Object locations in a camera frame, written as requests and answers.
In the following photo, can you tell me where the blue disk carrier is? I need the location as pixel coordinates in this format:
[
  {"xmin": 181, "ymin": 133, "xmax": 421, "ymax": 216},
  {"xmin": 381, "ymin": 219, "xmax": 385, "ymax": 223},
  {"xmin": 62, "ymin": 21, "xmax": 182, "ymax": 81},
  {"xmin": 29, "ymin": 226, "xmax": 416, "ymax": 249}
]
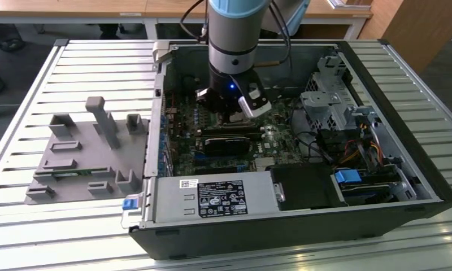
[{"xmin": 333, "ymin": 168, "xmax": 362, "ymax": 186}]

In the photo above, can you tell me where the small silver heatsink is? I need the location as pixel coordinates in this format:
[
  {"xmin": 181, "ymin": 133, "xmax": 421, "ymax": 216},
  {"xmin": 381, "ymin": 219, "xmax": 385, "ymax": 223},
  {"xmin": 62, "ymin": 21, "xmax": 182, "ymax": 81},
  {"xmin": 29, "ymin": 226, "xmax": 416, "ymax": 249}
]
[{"xmin": 253, "ymin": 157, "xmax": 274, "ymax": 171}]

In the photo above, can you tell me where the small silver wrist camera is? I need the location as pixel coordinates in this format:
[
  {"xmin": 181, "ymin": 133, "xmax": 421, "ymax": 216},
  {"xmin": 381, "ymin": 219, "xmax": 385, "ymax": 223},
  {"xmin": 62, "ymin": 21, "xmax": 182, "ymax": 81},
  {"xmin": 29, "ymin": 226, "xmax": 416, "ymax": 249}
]
[{"xmin": 194, "ymin": 88, "xmax": 211, "ymax": 103}]

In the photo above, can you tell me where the green RAM stick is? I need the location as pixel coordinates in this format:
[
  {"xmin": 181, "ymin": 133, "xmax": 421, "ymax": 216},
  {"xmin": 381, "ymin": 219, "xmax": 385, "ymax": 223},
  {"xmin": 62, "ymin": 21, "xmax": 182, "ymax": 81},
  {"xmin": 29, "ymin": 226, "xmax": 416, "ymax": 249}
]
[{"xmin": 50, "ymin": 168, "xmax": 94, "ymax": 179}]

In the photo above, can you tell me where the black open PC case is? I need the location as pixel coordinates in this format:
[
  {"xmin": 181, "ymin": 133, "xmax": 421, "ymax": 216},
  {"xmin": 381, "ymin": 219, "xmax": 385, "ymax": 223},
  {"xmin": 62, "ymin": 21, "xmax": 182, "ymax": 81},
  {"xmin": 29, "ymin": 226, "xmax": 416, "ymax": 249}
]
[{"xmin": 126, "ymin": 38, "xmax": 452, "ymax": 261}]

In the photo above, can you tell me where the green motherboard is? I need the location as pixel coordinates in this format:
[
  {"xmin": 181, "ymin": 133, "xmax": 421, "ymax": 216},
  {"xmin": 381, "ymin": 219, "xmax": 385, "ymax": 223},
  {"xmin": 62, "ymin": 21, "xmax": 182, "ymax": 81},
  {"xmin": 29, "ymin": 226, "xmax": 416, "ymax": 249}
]
[{"xmin": 159, "ymin": 89, "xmax": 312, "ymax": 176}]

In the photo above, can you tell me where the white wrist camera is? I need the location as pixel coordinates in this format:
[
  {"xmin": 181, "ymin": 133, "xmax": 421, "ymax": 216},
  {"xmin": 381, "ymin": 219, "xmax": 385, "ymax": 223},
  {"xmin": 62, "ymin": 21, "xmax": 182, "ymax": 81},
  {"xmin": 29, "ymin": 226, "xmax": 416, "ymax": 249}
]
[{"xmin": 237, "ymin": 82, "xmax": 273, "ymax": 119}]

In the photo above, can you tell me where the brown wooden cabinet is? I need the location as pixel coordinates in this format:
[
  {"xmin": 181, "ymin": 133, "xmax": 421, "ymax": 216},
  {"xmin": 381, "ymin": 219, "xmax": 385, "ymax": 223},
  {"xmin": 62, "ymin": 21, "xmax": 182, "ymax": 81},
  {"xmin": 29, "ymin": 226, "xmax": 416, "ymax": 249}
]
[{"xmin": 357, "ymin": 0, "xmax": 452, "ymax": 75}]

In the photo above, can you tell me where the yellow red wire bundle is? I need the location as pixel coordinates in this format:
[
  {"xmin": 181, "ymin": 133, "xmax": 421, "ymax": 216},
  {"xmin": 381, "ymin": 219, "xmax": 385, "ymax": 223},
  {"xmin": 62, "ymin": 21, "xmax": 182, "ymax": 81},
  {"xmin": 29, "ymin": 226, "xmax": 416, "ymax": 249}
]
[{"xmin": 338, "ymin": 140, "xmax": 385, "ymax": 167}]

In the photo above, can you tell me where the black cable bundle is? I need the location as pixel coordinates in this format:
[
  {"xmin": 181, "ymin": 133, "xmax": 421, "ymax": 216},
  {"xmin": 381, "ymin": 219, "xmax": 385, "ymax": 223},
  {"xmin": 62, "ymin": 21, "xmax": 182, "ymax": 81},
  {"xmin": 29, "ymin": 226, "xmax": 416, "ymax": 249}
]
[{"xmin": 295, "ymin": 129, "xmax": 344, "ymax": 166}]

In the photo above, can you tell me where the silver metal drive cage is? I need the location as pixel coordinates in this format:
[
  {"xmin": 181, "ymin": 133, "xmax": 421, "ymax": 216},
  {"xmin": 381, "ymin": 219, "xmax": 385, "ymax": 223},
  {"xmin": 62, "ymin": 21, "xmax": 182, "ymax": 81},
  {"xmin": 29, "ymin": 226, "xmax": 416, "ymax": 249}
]
[{"xmin": 298, "ymin": 55, "xmax": 362, "ymax": 131}]

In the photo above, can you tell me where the grey plastic parts rack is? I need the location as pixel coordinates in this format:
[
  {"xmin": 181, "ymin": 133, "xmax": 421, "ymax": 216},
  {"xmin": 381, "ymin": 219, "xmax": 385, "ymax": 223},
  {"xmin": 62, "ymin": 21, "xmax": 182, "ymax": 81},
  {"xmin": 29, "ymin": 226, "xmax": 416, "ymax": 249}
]
[{"xmin": 23, "ymin": 96, "xmax": 151, "ymax": 206}]

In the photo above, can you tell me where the silver power supply unit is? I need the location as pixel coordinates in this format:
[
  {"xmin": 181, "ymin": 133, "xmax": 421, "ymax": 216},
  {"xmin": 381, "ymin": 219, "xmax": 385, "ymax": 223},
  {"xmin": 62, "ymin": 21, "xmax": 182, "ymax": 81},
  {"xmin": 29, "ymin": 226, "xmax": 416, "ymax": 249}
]
[{"xmin": 149, "ymin": 171, "xmax": 281, "ymax": 225}]

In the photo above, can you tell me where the black graphics card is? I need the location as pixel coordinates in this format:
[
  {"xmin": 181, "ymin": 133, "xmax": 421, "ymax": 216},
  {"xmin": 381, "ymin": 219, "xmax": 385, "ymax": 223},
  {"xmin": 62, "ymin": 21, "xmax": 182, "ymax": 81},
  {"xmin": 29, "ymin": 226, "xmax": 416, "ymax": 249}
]
[{"xmin": 203, "ymin": 137, "xmax": 251, "ymax": 156}]

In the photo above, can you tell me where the CPU socket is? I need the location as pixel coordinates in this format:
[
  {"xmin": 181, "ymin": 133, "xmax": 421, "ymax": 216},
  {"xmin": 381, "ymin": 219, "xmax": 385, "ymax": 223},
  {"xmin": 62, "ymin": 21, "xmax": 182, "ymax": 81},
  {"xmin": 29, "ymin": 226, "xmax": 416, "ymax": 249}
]
[{"xmin": 214, "ymin": 111, "xmax": 258, "ymax": 128}]

